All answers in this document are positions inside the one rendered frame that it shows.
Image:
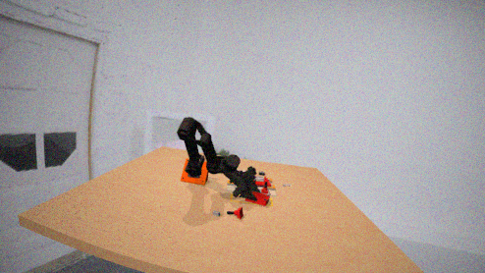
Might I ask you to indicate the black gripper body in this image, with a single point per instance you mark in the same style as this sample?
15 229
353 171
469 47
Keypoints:
241 186

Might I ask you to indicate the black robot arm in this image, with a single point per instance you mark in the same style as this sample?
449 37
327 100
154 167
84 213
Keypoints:
215 164

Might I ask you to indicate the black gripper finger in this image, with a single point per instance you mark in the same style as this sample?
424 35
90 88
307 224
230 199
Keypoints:
248 195
253 187

